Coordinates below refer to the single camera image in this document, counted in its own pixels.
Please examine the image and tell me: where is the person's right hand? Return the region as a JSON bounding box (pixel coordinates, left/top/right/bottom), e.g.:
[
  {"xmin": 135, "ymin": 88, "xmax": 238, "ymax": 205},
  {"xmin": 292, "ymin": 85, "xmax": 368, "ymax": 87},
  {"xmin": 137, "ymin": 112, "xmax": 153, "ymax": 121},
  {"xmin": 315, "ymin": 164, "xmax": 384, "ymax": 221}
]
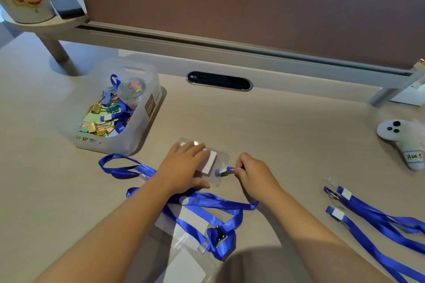
[{"xmin": 234, "ymin": 152, "xmax": 283, "ymax": 202}]

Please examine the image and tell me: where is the person's left hand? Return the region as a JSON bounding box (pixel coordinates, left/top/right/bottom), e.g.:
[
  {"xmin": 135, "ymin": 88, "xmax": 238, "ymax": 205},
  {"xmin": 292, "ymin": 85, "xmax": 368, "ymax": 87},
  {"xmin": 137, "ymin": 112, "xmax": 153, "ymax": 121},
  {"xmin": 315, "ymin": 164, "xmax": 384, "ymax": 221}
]
[{"xmin": 155, "ymin": 142, "xmax": 211, "ymax": 195}]

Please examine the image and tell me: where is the clear badge holder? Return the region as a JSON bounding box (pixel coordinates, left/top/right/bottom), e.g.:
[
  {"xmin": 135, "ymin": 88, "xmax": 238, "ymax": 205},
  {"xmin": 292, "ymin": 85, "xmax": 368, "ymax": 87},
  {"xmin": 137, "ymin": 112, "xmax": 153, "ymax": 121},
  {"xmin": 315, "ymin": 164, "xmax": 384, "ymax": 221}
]
[
  {"xmin": 154, "ymin": 195, "xmax": 214, "ymax": 254},
  {"xmin": 176, "ymin": 138, "xmax": 230, "ymax": 188},
  {"xmin": 154, "ymin": 246, "xmax": 218, "ymax": 283}
]

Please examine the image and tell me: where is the blue lanyard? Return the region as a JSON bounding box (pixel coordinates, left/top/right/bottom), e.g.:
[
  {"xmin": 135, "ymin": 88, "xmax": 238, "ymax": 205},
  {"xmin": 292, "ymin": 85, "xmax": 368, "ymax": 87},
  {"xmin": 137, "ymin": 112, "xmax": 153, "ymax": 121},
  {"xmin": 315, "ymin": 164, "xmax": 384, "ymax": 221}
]
[
  {"xmin": 126, "ymin": 187, "xmax": 259, "ymax": 261},
  {"xmin": 326, "ymin": 206, "xmax": 425, "ymax": 283},
  {"xmin": 100, "ymin": 74, "xmax": 134, "ymax": 134},
  {"xmin": 324, "ymin": 185, "xmax": 425, "ymax": 255},
  {"xmin": 99, "ymin": 154, "xmax": 235, "ymax": 180}
]

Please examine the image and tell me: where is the person's right forearm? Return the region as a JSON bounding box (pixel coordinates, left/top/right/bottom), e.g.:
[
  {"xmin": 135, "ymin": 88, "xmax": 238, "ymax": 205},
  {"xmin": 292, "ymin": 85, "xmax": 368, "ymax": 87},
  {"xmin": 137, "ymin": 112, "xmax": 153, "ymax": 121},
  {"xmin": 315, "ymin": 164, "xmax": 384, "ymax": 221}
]
[{"xmin": 257, "ymin": 187, "xmax": 396, "ymax": 283}]

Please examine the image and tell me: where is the person's left forearm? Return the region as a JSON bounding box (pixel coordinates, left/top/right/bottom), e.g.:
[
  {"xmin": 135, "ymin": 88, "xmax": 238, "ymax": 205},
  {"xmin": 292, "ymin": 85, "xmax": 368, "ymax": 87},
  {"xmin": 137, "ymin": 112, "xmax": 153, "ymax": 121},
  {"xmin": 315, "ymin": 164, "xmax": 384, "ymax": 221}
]
[{"xmin": 33, "ymin": 173, "xmax": 177, "ymax": 283}]

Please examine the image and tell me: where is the translucent plastic storage bin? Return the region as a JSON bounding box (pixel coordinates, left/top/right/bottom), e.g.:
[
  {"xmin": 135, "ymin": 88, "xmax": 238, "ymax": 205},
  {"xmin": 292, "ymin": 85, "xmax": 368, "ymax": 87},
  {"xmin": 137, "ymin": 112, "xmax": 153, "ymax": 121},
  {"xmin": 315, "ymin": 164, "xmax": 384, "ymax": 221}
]
[{"xmin": 65, "ymin": 58, "xmax": 163, "ymax": 156}]

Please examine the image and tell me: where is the clear ball of clips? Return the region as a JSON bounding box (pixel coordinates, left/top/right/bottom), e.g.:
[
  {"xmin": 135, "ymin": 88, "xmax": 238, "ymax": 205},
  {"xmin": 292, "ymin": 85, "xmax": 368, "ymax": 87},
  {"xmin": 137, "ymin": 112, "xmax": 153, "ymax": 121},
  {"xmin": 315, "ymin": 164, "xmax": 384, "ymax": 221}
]
[{"xmin": 118, "ymin": 77, "xmax": 147, "ymax": 106}]

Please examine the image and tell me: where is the pile of colourful binder clips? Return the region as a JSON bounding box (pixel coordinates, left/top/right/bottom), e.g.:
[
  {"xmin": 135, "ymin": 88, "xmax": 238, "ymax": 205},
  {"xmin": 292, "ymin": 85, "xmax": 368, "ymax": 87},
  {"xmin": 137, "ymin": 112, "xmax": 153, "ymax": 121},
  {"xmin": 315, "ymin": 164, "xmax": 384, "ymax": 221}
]
[{"xmin": 76, "ymin": 85, "xmax": 133, "ymax": 142}]

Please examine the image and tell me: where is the brown desk divider panel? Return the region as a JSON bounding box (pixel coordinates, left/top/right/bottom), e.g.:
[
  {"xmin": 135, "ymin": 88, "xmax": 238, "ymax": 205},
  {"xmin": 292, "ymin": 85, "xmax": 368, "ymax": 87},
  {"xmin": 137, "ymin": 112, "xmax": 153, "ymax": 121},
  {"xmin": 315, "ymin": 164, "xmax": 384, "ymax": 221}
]
[{"xmin": 72, "ymin": 0, "xmax": 425, "ymax": 70}]

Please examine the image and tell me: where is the white plush toy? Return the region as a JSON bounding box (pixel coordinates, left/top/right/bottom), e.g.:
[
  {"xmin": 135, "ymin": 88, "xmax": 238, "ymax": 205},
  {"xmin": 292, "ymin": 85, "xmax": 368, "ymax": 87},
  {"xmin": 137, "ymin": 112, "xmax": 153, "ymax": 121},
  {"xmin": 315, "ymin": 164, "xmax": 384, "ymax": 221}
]
[{"xmin": 377, "ymin": 119, "xmax": 425, "ymax": 171}]

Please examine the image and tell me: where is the grey round desk shelf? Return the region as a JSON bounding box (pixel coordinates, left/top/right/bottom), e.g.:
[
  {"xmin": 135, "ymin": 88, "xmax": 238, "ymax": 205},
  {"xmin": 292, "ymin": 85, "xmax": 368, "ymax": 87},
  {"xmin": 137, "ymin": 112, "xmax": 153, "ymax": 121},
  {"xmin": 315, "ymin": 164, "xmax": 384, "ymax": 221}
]
[{"xmin": 1, "ymin": 9, "xmax": 89, "ymax": 64}]

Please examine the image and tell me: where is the dark grey sponge block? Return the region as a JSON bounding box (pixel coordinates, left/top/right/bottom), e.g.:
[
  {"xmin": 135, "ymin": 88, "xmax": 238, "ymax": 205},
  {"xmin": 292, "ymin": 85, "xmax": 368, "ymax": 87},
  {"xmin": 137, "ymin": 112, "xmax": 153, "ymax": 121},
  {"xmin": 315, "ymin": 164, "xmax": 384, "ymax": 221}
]
[{"xmin": 48, "ymin": 0, "xmax": 85, "ymax": 19}]

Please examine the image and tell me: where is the black cable grommet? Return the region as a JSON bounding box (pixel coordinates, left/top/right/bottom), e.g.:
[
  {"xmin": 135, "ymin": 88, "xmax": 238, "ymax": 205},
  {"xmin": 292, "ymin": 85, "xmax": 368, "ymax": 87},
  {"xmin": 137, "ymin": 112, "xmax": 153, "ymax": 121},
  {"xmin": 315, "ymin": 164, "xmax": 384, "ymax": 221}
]
[{"xmin": 186, "ymin": 71, "xmax": 253, "ymax": 92}]

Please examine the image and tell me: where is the grey divider rail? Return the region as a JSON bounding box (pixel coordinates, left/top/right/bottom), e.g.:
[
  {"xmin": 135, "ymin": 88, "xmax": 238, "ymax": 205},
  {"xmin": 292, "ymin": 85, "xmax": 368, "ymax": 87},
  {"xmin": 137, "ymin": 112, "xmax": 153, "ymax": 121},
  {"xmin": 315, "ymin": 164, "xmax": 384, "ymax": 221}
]
[{"xmin": 55, "ymin": 21, "xmax": 425, "ymax": 108}]

